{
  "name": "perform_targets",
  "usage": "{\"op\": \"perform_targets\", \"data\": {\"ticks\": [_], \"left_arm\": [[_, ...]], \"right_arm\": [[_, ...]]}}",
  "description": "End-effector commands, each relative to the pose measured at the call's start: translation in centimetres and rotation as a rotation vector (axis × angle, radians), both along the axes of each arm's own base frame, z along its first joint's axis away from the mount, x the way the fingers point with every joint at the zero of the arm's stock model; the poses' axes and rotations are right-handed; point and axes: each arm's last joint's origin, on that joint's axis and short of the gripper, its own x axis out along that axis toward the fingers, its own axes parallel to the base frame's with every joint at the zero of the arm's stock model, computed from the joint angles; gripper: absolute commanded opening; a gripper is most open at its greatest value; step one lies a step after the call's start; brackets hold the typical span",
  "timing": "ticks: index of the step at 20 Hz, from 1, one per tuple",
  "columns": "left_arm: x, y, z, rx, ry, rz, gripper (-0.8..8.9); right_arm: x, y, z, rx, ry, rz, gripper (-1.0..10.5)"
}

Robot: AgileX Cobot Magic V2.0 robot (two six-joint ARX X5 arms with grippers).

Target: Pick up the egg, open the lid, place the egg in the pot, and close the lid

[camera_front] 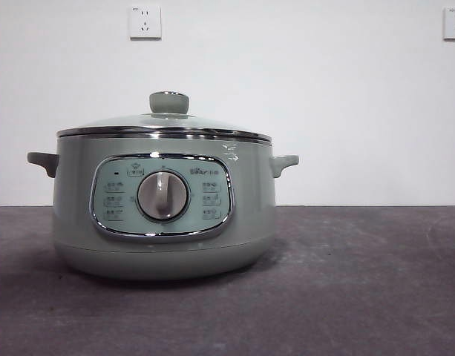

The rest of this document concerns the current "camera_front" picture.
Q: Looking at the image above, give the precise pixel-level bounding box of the glass lid with green knob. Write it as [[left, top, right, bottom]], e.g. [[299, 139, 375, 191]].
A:
[[56, 90, 272, 142]]

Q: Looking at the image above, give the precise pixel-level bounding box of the pale green electric cooking pot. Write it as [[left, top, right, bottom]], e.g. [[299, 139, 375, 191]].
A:
[[26, 133, 300, 281]]

